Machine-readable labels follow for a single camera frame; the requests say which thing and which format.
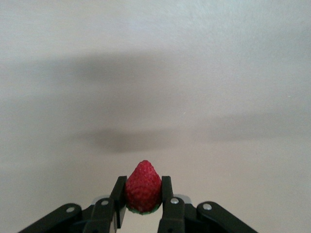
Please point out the red strawberry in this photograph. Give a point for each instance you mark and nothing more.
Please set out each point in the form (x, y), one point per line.
(143, 187)

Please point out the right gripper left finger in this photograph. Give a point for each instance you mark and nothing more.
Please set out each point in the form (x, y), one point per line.
(97, 216)

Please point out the brown table cover mat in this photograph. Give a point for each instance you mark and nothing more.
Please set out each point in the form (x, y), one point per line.
(155, 48)

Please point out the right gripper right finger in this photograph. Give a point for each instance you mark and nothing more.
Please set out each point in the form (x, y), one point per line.
(175, 216)

